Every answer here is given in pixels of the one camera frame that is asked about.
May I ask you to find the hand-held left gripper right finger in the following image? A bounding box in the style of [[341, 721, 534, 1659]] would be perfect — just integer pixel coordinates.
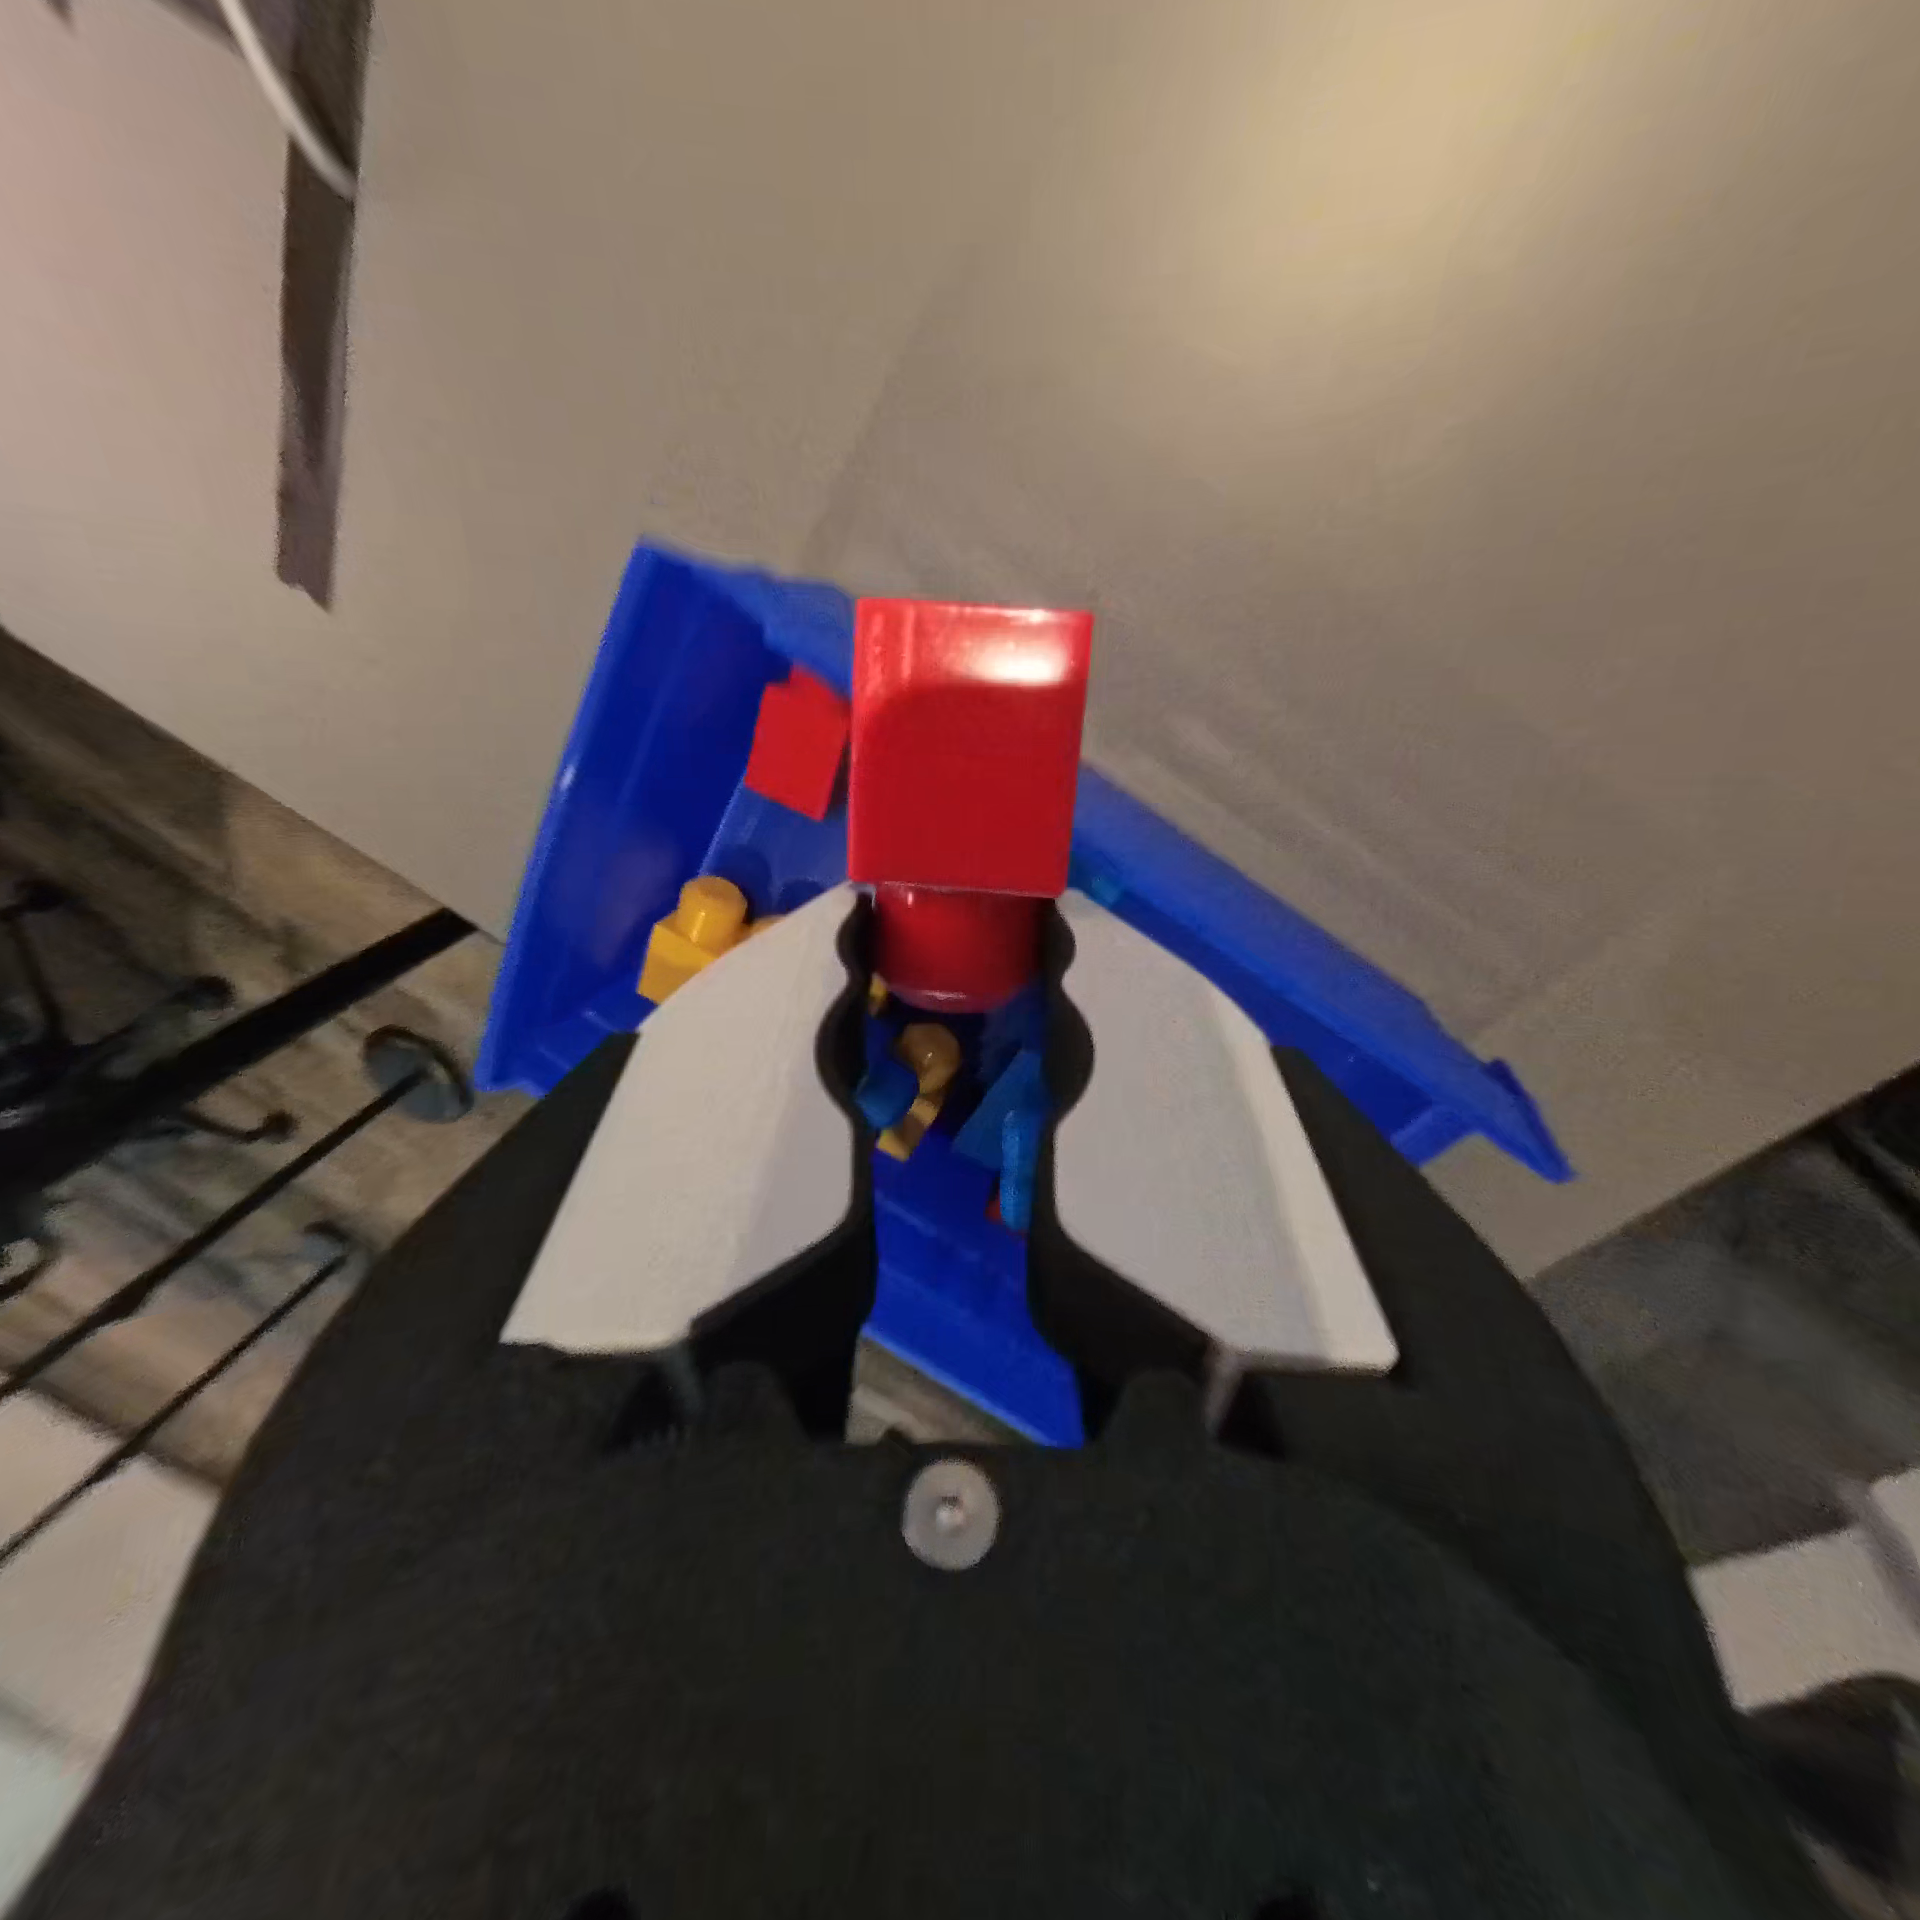
[[1031, 891, 1401, 1426]]

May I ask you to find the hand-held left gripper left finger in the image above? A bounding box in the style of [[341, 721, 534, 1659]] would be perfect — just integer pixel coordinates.
[[500, 886, 876, 1419]]

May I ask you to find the pile of mega blocks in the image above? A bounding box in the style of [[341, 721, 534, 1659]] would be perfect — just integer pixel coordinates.
[[637, 665, 1052, 1234]]

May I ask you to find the blue plastic bin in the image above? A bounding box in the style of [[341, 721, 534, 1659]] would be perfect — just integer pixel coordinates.
[[478, 537, 1577, 1447]]

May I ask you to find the red mega block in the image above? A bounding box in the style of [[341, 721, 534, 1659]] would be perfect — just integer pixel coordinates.
[[849, 601, 1098, 1010]]

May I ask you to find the black tripod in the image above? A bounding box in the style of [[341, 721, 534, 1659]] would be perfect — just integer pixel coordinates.
[[0, 886, 483, 1568]]

